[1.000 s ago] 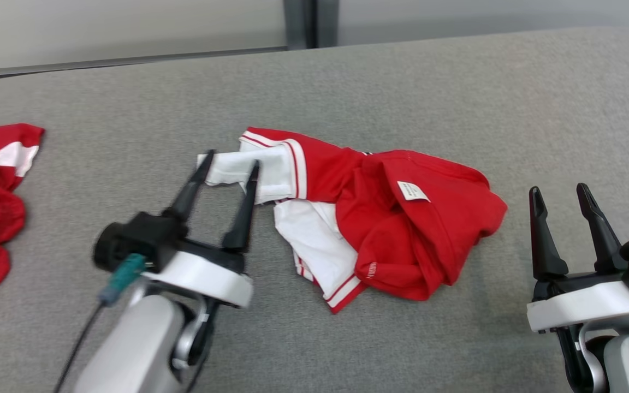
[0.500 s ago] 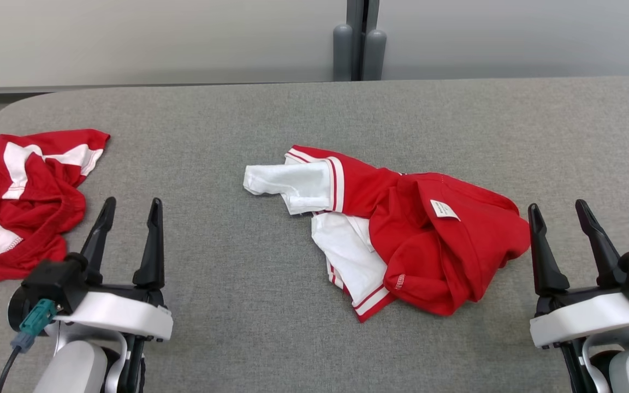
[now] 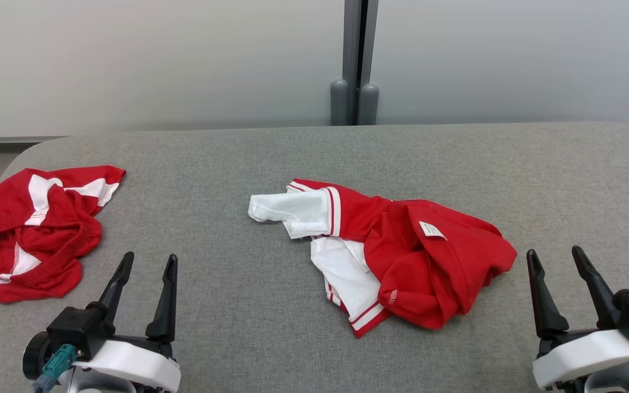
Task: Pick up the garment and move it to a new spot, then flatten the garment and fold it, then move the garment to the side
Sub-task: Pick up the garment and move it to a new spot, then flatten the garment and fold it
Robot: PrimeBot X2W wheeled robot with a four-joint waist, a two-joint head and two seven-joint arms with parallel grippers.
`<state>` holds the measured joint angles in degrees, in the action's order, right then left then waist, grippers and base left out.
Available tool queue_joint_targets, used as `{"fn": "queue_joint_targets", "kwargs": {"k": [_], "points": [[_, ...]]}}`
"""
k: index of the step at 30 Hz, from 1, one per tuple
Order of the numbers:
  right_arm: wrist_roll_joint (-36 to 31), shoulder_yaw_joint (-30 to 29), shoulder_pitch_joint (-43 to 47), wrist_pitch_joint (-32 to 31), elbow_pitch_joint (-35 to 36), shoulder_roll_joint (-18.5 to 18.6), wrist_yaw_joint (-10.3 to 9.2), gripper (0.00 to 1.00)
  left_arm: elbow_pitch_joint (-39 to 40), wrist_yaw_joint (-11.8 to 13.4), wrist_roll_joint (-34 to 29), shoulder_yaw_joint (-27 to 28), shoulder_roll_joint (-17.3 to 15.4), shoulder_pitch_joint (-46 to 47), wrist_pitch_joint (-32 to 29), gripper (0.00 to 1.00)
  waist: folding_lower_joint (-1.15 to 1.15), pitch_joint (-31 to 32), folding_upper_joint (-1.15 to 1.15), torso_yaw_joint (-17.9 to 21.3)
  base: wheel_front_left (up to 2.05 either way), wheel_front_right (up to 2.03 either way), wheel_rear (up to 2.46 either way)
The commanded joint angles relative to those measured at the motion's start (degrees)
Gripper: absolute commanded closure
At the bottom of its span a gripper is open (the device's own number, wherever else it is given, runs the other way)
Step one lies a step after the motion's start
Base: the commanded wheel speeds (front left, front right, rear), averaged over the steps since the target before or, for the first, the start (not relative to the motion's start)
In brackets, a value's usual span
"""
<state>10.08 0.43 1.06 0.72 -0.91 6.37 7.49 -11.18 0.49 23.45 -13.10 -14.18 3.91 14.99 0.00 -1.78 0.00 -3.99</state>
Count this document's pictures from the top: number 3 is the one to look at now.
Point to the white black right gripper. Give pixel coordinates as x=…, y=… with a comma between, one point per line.
x=582, y=355

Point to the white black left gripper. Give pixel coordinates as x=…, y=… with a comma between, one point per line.
x=129, y=365

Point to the red white numbered jersey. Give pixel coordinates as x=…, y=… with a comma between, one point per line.
x=429, y=267

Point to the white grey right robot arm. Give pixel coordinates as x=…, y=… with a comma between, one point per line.
x=620, y=379

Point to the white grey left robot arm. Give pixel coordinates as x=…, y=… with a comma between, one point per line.
x=88, y=387

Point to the grey fabric sofa cushion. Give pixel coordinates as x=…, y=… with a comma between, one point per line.
x=292, y=153

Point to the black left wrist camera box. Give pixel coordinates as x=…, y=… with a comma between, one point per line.
x=77, y=327

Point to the grey cylinder post foot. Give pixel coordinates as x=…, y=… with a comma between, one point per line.
x=339, y=103
x=369, y=106

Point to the grey partition frame post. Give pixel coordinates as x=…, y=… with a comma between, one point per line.
x=351, y=43

